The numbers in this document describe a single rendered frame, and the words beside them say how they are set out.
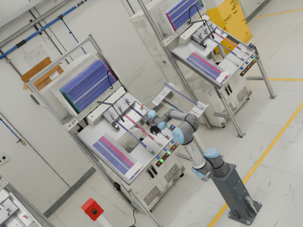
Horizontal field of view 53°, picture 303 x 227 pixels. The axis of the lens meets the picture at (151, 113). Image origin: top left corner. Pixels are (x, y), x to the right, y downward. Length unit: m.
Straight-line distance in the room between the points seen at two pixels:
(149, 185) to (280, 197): 1.31
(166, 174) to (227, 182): 1.06
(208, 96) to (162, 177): 1.12
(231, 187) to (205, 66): 1.47
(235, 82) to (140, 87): 1.70
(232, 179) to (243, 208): 0.32
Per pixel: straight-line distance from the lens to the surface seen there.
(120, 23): 4.94
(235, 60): 3.69
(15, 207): 2.92
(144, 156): 2.94
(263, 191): 3.13
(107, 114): 3.06
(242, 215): 2.95
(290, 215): 2.91
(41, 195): 4.73
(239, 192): 2.77
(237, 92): 4.11
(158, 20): 3.62
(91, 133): 3.05
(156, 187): 3.46
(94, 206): 2.91
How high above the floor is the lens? 2.31
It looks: 26 degrees down
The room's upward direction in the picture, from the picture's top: 33 degrees counter-clockwise
